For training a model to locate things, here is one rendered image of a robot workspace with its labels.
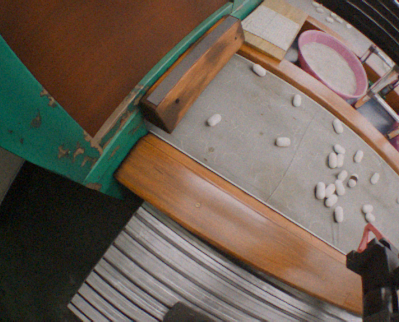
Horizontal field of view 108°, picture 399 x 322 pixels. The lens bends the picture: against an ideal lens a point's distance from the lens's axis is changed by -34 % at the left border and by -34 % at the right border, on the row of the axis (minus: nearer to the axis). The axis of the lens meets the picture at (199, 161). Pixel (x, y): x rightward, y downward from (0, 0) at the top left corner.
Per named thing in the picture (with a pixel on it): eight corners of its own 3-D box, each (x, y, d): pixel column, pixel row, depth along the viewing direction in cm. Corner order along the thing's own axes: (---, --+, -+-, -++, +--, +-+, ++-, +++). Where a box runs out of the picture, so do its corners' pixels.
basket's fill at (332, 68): (344, 117, 55) (354, 110, 50) (285, 76, 58) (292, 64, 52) (352, 76, 61) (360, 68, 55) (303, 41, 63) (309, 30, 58)
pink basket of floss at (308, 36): (362, 110, 57) (378, 98, 48) (306, 114, 55) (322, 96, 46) (332, 51, 64) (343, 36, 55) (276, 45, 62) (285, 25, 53)
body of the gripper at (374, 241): (375, 233, 22) (382, 274, 16) (401, 255, 20) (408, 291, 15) (344, 257, 25) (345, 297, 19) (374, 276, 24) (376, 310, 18)
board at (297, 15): (279, 63, 49) (281, 60, 47) (229, 36, 50) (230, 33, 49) (307, 16, 57) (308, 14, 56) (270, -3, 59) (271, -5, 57)
